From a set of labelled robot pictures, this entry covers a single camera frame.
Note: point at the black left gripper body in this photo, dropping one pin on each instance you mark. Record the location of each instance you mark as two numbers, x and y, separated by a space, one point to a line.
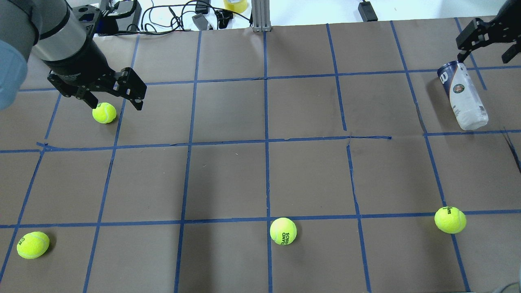
78 57

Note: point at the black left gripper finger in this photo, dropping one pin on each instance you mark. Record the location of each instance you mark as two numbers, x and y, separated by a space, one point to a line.
130 87
90 99

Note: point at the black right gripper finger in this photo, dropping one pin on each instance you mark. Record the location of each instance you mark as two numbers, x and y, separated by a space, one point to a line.
477 34
511 52

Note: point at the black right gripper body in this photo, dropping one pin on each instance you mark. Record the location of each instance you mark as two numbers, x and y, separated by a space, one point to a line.
493 31

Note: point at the tennis ball can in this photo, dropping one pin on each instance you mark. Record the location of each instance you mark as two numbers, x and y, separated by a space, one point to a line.
464 99

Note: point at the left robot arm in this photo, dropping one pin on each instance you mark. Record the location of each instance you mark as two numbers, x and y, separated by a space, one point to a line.
62 37

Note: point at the tennis ball near left gripper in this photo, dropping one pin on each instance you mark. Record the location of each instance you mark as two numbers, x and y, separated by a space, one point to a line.
104 113

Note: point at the middle tennis ball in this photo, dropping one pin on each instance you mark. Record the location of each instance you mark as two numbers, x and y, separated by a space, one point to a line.
33 245

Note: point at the Wilson tennis ball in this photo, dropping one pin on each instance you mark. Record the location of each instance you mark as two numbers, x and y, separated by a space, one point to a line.
450 220

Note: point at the Roland Garros tennis ball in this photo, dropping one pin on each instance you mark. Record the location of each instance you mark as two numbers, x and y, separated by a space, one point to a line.
283 231

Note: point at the black power adapter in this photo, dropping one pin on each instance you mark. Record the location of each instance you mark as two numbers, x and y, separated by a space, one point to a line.
367 12

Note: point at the yellow tape roll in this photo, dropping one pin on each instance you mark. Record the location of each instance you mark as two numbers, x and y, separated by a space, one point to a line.
237 6

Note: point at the aluminium frame post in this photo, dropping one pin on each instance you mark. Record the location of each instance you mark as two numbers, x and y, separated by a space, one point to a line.
260 16

